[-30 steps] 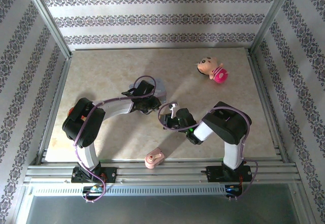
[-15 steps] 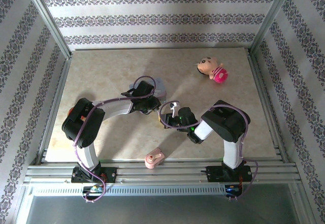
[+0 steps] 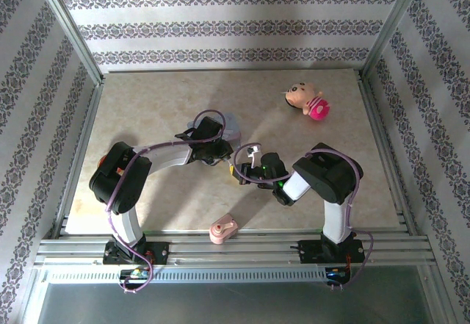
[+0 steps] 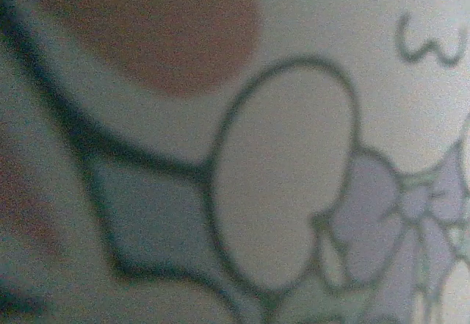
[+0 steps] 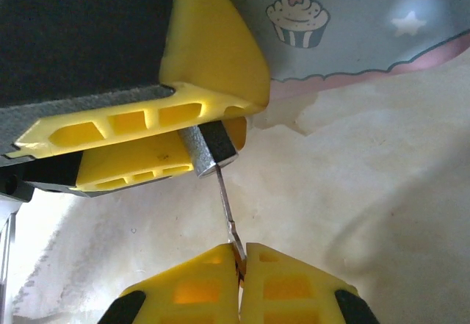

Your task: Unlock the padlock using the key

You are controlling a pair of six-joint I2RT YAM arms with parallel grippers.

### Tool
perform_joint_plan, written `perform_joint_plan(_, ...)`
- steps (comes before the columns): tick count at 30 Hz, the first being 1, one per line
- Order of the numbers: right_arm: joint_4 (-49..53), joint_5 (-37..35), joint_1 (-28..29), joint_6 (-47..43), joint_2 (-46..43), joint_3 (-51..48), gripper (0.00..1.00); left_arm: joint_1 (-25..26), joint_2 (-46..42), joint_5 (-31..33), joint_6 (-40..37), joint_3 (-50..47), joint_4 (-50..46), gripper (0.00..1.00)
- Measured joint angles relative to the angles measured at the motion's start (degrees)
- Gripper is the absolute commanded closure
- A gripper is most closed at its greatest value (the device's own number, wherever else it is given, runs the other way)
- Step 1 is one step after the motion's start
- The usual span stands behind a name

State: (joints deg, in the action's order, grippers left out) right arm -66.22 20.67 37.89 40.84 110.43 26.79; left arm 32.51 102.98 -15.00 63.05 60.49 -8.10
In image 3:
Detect pink plastic toy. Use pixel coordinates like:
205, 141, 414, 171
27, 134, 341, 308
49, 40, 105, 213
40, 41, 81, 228
208, 213, 239, 245

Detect pink dressed plush doll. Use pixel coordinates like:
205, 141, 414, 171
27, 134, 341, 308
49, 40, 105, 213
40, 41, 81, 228
280, 82, 333, 122

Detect grey sheet metal panel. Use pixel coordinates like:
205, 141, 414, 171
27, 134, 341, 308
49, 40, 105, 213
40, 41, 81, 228
35, 281, 433, 324

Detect aluminium double base rail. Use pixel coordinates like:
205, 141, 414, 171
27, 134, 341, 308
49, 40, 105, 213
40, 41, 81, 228
36, 228, 436, 268

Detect thin aluminium table edge rail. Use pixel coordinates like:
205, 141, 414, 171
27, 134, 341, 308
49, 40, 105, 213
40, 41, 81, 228
102, 67, 364, 76

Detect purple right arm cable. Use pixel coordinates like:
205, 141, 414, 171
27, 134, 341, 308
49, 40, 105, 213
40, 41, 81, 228
233, 143, 375, 293

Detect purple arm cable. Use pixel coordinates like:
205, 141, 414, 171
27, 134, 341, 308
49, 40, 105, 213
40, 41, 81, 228
233, 143, 375, 293
105, 109, 227, 295

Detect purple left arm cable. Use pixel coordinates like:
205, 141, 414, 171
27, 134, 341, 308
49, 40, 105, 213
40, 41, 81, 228
105, 109, 227, 295

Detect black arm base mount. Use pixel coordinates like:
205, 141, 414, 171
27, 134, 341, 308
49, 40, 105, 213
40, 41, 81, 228
297, 238, 365, 265
102, 241, 170, 266

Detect slotted grey cable duct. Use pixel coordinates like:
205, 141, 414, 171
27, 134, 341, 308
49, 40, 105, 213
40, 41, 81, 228
43, 267, 331, 285

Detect aluminium side rail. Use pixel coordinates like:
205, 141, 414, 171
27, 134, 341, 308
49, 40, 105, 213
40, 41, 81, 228
356, 73, 419, 239
51, 81, 106, 239

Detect small wired circuit board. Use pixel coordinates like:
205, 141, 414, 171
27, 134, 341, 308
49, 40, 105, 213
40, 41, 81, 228
120, 267, 152, 281
325, 267, 350, 281

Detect aluminium frame post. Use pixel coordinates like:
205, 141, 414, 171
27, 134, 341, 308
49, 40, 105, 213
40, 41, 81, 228
360, 0, 436, 81
29, 0, 106, 87

